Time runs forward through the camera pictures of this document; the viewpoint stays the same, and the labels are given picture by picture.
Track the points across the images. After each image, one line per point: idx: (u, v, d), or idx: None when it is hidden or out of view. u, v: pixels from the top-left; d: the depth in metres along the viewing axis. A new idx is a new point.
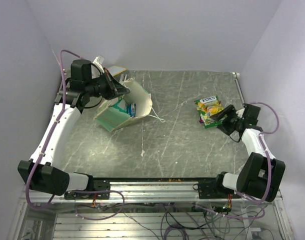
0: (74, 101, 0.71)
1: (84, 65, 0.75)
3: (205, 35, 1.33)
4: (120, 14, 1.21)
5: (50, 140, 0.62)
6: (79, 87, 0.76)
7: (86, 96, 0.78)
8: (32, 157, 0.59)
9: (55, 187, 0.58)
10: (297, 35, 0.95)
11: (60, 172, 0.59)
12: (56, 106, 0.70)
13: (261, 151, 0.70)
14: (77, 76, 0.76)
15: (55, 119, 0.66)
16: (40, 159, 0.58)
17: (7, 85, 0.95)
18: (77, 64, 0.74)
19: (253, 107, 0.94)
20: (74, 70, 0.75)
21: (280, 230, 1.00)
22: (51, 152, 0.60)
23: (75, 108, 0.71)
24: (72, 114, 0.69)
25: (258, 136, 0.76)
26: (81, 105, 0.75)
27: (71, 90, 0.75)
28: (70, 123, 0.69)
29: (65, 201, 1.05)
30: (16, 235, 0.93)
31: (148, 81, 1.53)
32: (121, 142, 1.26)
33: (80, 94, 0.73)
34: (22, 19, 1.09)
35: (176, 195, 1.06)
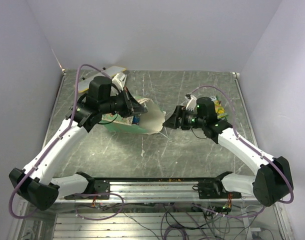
0: (83, 120, 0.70)
1: (103, 85, 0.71)
3: (205, 35, 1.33)
4: (120, 14, 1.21)
5: (47, 156, 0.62)
6: (94, 105, 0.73)
7: (98, 116, 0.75)
8: (25, 168, 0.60)
9: (39, 204, 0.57)
10: (297, 35, 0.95)
11: (51, 190, 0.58)
12: (65, 120, 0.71)
13: (259, 158, 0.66)
14: (94, 94, 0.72)
15: (58, 135, 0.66)
16: (31, 172, 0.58)
17: (7, 85, 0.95)
18: (95, 83, 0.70)
19: (208, 107, 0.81)
20: (91, 88, 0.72)
21: (280, 230, 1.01)
22: (43, 169, 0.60)
23: (82, 127, 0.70)
24: (77, 133, 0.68)
25: (239, 138, 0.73)
26: (90, 124, 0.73)
27: (84, 107, 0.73)
28: (73, 141, 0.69)
29: (65, 201, 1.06)
30: (16, 235, 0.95)
31: (148, 81, 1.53)
32: (121, 142, 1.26)
33: (91, 114, 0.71)
34: (22, 19, 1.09)
35: (176, 195, 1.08)
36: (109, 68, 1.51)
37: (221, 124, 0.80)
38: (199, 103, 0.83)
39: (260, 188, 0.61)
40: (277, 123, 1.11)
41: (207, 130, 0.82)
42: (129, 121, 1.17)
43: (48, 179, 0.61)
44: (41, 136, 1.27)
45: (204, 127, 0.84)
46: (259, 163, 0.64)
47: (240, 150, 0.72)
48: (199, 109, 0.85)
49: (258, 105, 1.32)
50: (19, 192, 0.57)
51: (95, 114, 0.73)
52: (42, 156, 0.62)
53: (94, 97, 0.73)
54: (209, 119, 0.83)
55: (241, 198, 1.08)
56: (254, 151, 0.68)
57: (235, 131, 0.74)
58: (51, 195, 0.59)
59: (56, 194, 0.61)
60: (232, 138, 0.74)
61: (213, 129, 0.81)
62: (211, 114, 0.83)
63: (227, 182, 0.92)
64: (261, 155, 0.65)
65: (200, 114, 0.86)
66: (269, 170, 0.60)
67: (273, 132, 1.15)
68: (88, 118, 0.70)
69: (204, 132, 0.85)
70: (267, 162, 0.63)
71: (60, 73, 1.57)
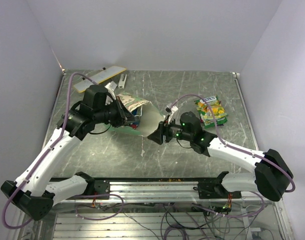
0: (74, 129, 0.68)
1: (99, 93, 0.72)
3: (205, 35, 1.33)
4: (120, 14, 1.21)
5: (39, 167, 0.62)
6: (88, 113, 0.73)
7: (92, 124, 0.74)
8: (17, 180, 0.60)
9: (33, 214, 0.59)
10: (297, 35, 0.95)
11: (43, 201, 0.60)
12: (57, 129, 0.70)
13: (251, 159, 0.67)
14: (89, 102, 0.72)
15: (50, 145, 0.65)
16: (22, 186, 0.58)
17: (8, 85, 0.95)
18: (91, 91, 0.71)
19: (195, 123, 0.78)
20: (87, 96, 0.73)
21: (280, 230, 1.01)
22: (35, 181, 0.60)
23: (74, 137, 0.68)
24: (69, 143, 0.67)
25: (227, 144, 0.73)
26: (82, 132, 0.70)
27: (77, 115, 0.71)
28: (66, 151, 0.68)
29: (65, 201, 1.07)
30: (16, 236, 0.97)
31: (148, 81, 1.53)
32: (121, 142, 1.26)
33: (85, 122, 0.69)
34: (22, 19, 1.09)
35: (176, 195, 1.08)
36: (109, 68, 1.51)
37: (206, 137, 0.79)
38: (184, 121, 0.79)
39: (265, 186, 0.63)
40: (277, 123, 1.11)
41: (196, 146, 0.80)
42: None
43: (41, 189, 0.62)
44: (41, 136, 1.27)
45: (192, 144, 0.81)
46: (254, 162, 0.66)
47: (231, 156, 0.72)
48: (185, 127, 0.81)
49: (258, 106, 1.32)
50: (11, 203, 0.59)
51: (88, 121, 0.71)
52: (34, 168, 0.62)
53: (88, 105, 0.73)
54: (196, 134, 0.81)
55: (241, 198, 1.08)
56: (244, 152, 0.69)
57: (221, 139, 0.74)
58: (45, 204, 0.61)
59: (50, 203, 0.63)
60: (219, 147, 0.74)
61: (201, 144, 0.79)
62: (198, 129, 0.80)
63: (230, 184, 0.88)
64: (253, 155, 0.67)
65: (185, 130, 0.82)
66: (265, 166, 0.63)
67: (273, 132, 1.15)
68: (80, 126, 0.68)
69: (193, 147, 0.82)
70: (259, 159, 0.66)
71: (60, 73, 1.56)
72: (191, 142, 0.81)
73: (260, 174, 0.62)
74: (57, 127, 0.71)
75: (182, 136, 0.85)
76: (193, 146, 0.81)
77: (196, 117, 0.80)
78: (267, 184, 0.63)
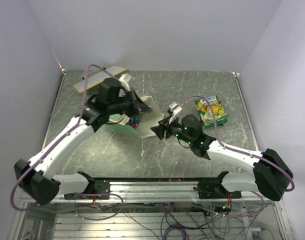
0: (91, 119, 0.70)
1: (113, 87, 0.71)
3: (205, 35, 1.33)
4: (120, 13, 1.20)
5: (54, 149, 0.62)
6: (102, 106, 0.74)
7: (106, 116, 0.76)
8: (31, 160, 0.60)
9: (40, 197, 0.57)
10: (297, 35, 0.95)
11: (52, 184, 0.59)
12: (74, 118, 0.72)
13: (249, 159, 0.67)
14: (103, 96, 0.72)
15: (66, 131, 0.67)
16: (36, 165, 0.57)
17: (7, 85, 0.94)
18: (106, 86, 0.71)
19: (197, 128, 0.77)
20: (101, 90, 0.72)
21: (280, 230, 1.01)
22: (48, 162, 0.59)
23: (90, 126, 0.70)
24: (84, 131, 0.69)
25: (225, 146, 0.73)
26: (97, 124, 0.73)
27: (93, 107, 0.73)
28: (79, 139, 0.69)
29: (65, 201, 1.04)
30: (16, 235, 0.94)
31: (148, 81, 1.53)
32: (121, 142, 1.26)
33: (99, 115, 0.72)
34: (22, 19, 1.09)
35: (176, 195, 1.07)
36: (109, 68, 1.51)
37: (207, 141, 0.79)
38: (186, 125, 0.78)
39: (265, 186, 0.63)
40: (277, 123, 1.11)
41: (196, 149, 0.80)
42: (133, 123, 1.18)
43: (52, 173, 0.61)
44: (41, 136, 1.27)
45: (193, 147, 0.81)
46: (252, 162, 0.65)
47: (230, 158, 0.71)
48: (186, 130, 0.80)
49: (258, 106, 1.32)
50: (21, 184, 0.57)
51: (103, 114, 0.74)
52: (49, 150, 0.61)
53: (102, 99, 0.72)
54: (197, 138, 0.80)
55: (241, 197, 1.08)
56: (242, 153, 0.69)
57: (220, 141, 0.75)
58: (51, 189, 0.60)
59: (55, 189, 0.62)
60: (219, 149, 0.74)
61: (201, 148, 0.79)
62: (200, 133, 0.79)
63: (230, 184, 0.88)
64: (251, 155, 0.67)
65: (187, 134, 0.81)
66: (263, 166, 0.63)
67: (273, 132, 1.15)
68: (96, 118, 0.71)
69: (193, 151, 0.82)
70: (258, 159, 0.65)
71: (60, 73, 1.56)
72: (192, 146, 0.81)
73: (258, 174, 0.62)
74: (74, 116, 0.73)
75: (182, 137, 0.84)
76: (193, 149, 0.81)
77: (199, 122, 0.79)
78: (265, 184, 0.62)
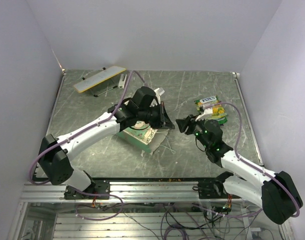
0: (120, 119, 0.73)
1: (148, 95, 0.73)
3: (205, 35, 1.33)
4: (120, 13, 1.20)
5: (81, 134, 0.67)
6: (133, 110, 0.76)
7: (133, 121, 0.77)
8: (60, 137, 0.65)
9: (55, 175, 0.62)
10: (297, 35, 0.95)
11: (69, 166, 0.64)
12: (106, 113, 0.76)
13: (260, 176, 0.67)
14: (137, 101, 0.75)
15: (97, 121, 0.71)
16: (62, 143, 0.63)
17: (7, 85, 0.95)
18: (142, 92, 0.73)
19: (217, 134, 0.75)
20: (137, 94, 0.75)
21: (280, 230, 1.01)
22: (74, 144, 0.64)
23: (118, 125, 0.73)
24: (112, 127, 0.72)
25: (240, 159, 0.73)
26: (124, 125, 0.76)
27: (125, 109, 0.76)
28: (106, 133, 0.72)
29: (65, 201, 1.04)
30: (16, 236, 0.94)
31: (148, 81, 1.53)
32: (121, 142, 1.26)
33: (128, 117, 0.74)
34: (21, 19, 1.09)
35: (176, 195, 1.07)
36: (109, 68, 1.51)
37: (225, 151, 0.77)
38: (207, 129, 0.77)
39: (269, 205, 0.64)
40: (277, 122, 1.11)
41: (210, 154, 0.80)
42: (146, 138, 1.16)
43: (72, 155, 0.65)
44: (41, 136, 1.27)
45: (207, 151, 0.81)
46: (262, 180, 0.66)
47: (242, 171, 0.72)
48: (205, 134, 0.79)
49: (258, 106, 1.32)
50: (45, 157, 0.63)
51: (131, 118, 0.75)
52: (77, 133, 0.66)
53: (135, 103, 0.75)
54: (214, 144, 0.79)
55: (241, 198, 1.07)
56: (255, 169, 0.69)
57: (237, 153, 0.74)
58: (66, 171, 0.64)
59: (69, 173, 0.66)
60: (234, 160, 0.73)
61: (216, 155, 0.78)
62: (218, 140, 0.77)
63: (230, 187, 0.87)
64: (264, 172, 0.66)
65: (205, 138, 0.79)
66: (273, 185, 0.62)
67: (273, 132, 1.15)
68: (124, 119, 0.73)
69: (207, 154, 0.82)
70: (269, 178, 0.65)
71: (60, 73, 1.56)
72: (207, 149, 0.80)
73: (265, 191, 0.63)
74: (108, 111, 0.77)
75: (200, 138, 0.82)
76: (207, 153, 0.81)
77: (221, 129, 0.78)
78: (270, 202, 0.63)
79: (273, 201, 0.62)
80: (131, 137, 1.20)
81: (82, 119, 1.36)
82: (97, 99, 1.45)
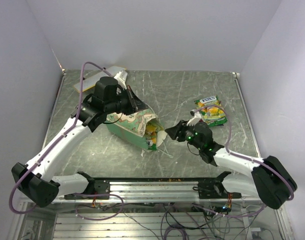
0: (87, 120, 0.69)
1: (109, 86, 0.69)
3: (205, 35, 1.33)
4: (120, 14, 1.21)
5: (51, 153, 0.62)
6: (100, 106, 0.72)
7: (104, 116, 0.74)
8: (27, 163, 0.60)
9: (39, 199, 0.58)
10: (297, 35, 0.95)
11: (51, 186, 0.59)
12: (70, 119, 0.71)
13: (249, 163, 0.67)
14: (99, 95, 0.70)
15: (63, 133, 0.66)
16: (34, 168, 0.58)
17: (7, 85, 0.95)
18: (102, 84, 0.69)
19: (207, 134, 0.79)
20: (98, 89, 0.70)
21: (280, 230, 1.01)
22: (46, 165, 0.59)
23: (87, 126, 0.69)
24: (81, 132, 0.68)
25: (230, 153, 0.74)
26: (94, 124, 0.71)
27: (89, 107, 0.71)
28: (76, 140, 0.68)
29: (65, 201, 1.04)
30: (16, 235, 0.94)
31: (148, 81, 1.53)
32: (121, 142, 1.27)
33: (96, 114, 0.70)
34: (21, 19, 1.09)
35: (176, 196, 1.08)
36: (109, 68, 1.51)
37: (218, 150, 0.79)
38: (197, 131, 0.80)
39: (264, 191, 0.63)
40: (277, 123, 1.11)
41: (204, 155, 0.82)
42: (140, 132, 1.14)
43: (50, 175, 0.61)
44: (41, 136, 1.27)
45: (201, 153, 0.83)
46: (251, 166, 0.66)
47: (234, 164, 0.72)
48: (196, 136, 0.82)
49: (258, 106, 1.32)
50: (20, 187, 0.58)
51: (101, 114, 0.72)
52: (46, 152, 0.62)
53: (99, 98, 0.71)
54: (206, 144, 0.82)
55: (241, 197, 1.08)
56: (244, 159, 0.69)
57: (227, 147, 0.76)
58: (52, 191, 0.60)
59: (56, 192, 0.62)
60: (226, 155, 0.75)
61: (209, 155, 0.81)
62: (209, 140, 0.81)
63: (229, 184, 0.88)
64: (252, 159, 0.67)
65: (197, 140, 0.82)
66: (263, 170, 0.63)
67: (273, 132, 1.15)
68: (93, 118, 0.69)
69: (201, 156, 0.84)
70: (258, 164, 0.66)
71: (60, 73, 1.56)
72: (200, 151, 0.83)
73: (256, 176, 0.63)
74: (70, 116, 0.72)
75: (192, 141, 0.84)
76: (202, 155, 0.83)
77: (209, 128, 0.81)
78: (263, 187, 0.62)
79: (265, 185, 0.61)
80: (127, 132, 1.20)
81: None
82: None
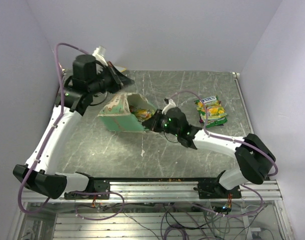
0: (74, 104, 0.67)
1: (88, 62, 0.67)
3: (204, 35, 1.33)
4: (120, 13, 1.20)
5: (47, 147, 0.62)
6: (82, 87, 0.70)
7: (89, 97, 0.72)
8: (27, 162, 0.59)
9: (51, 193, 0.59)
10: (298, 35, 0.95)
11: (56, 179, 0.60)
12: (55, 108, 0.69)
13: (231, 144, 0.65)
14: (80, 75, 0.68)
15: (53, 124, 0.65)
16: (34, 166, 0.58)
17: (7, 85, 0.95)
18: (79, 63, 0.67)
19: (181, 118, 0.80)
20: (76, 68, 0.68)
21: (280, 231, 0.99)
22: (45, 160, 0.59)
23: (75, 111, 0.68)
24: (71, 119, 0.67)
25: (210, 134, 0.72)
26: (82, 107, 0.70)
27: (72, 90, 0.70)
28: (69, 128, 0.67)
29: (65, 201, 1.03)
30: (16, 236, 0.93)
31: (148, 81, 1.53)
32: (121, 142, 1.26)
33: (82, 96, 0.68)
34: (21, 19, 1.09)
35: (176, 195, 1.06)
36: None
37: (193, 131, 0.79)
38: (170, 116, 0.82)
39: (247, 171, 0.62)
40: (277, 122, 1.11)
41: (183, 140, 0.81)
42: (126, 109, 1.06)
43: (54, 168, 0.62)
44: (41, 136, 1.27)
45: (180, 138, 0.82)
46: (234, 147, 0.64)
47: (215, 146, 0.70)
48: (171, 122, 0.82)
49: (258, 105, 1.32)
50: (28, 185, 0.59)
51: (86, 95, 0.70)
52: (42, 148, 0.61)
53: (80, 78, 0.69)
54: (182, 129, 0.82)
55: (241, 198, 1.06)
56: (225, 139, 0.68)
57: (205, 130, 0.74)
58: (59, 182, 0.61)
59: (64, 180, 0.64)
60: (207, 139, 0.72)
61: (188, 138, 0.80)
62: (184, 124, 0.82)
63: (225, 181, 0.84)
64: (233, 139, 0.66)
65: (172, 125, 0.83)
66: (246, 150, 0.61)
67: (273, 132, 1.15)
68: (79, 101, 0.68)
69: (180, 142, 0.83)
70: (239, 144, 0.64)
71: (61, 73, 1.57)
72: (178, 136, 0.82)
73: (238, 157, 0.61)
74: (55, 106, 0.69)
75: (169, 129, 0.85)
76: (182, 140, 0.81)
77: (182, 112, 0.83)
78: (246, 167, 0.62)
79: (250, 166, 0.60)
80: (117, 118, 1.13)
81: (82, 119, 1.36)
82: (97, 98, 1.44)
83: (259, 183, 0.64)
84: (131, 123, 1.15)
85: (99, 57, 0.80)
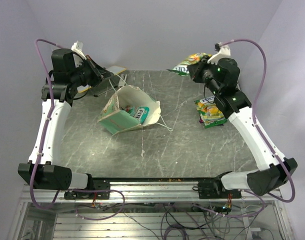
0: (62, 96, 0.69)
1: (66, 54, 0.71)
3: (204, 35, 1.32)
4: (119, 13, 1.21)
5: (47, 139, 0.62)
6: (65, 79, 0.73)
7: (73, 87, 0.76)
8: (30, 158, 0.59)
9: (60, 184, 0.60)
10: (298, 34, 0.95)
11: (62, 169, 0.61)
12: (43, 103, 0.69)
13: (269, 155, 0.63)
14: (61, 67, 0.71)
15: (46, 116, 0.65)
16: (39, 159, 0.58)
17: (7, 85, 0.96)
18: (58, 55, 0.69)
19: (232, 72, 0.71)
20: (55, 61, 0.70)
21: (280, 230, 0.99)
22: (48, 151, 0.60)
23: (64, 102, 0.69)
24: (63, 109, 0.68)
25: (255, 125, 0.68)
26: (70, 97, 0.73)
27: (57, 84, 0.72)
28: (62, 119, 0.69)
29: (65, 201, 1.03)
30: (16, 236, 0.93)
31: (148, 81, 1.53)
32: (121, 142, 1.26)
33: (68, 86, 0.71)
34: (20, 19, 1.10)
35: (176, 195, 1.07)
36: (109, 69, 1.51)
37: (239, 99, 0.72)
38: (221, 67, 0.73)
39: (258, 182, 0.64)
40: (277, 122, 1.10)
41: (221, 101, 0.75)
42: (117, 107, 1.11)
43: (57, 160, 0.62)
44: None
45: (218, 97, 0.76)
46: (269, 162, 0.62)
47: (252, 140, 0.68)
48: (220, 73, 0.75)
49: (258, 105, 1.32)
50: (36, 182, 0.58)
51: (71, 86, 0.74)
52: (42, 141, 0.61)
53: (62, 70, 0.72)
54: (227, 87, 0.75)
55: (241, 198, 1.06)
56: (266, 146, 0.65)
57: (254, 117, 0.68)
58: (65, 172, 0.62)
59: (68, 171, 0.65)
60: (251, 128, 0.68)
61: (228, 102, 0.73)
62: (231, 84, 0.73)
63: (229, 180, 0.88)
64: (275, 154, 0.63)
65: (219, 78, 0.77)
66: (277, 170, 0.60)
67: (272, 132, 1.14)
68: (66, 91, 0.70)
69: (217, 102, 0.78)
70: (276, 162, 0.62)
71: None
72: (218, 96, 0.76)
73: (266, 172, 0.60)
74: (43, 100, 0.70)
75: (212, 84, 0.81)
76: (220, 101, 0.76)
77: (237, 67, 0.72)
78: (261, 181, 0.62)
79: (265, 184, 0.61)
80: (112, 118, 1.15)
81: (82, 119, 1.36)
82: (97, 99, 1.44)
83: (259, 194, 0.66)
84: (127, 121, 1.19)
85: (77, 50, 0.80)
